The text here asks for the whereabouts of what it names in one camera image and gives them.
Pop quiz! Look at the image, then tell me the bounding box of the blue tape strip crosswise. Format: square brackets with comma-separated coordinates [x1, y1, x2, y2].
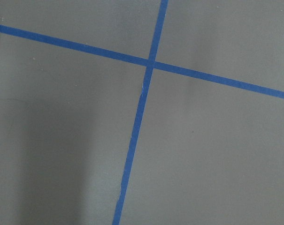
[0, 25, 284, 99]

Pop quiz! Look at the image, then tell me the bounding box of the blue tape strip lengthwise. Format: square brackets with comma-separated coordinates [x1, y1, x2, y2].
[112, 0, 169, 225]

